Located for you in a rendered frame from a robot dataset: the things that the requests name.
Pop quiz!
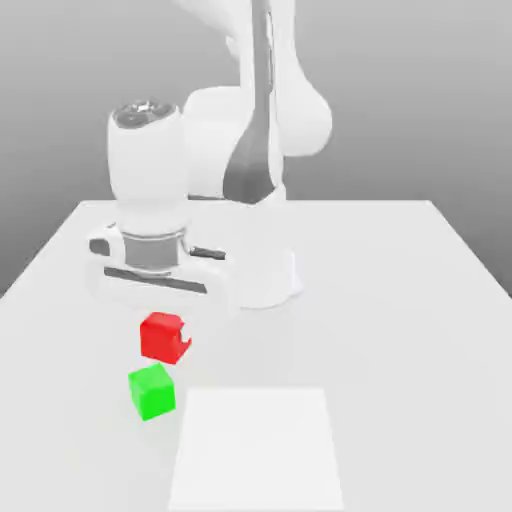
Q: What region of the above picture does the small red cube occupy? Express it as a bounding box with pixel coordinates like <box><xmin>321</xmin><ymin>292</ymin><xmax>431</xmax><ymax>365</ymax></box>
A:
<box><xmin>139</xmin><ymin>311</ymin><xmax>193</xmax><ymax>366</ymax></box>

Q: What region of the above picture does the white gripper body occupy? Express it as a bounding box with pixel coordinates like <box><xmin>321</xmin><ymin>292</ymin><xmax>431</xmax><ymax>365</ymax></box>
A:
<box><xmin>84</xmin><ymin>253</ymin><xmax>242</xmax><ymax>318</ymax></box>

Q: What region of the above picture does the small green cube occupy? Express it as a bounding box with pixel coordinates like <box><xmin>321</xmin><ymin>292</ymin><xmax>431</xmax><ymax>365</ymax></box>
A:
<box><xmin>127</xmin><ymin>362</ymin><xmax>178</xmax><ymax>423</ymax></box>

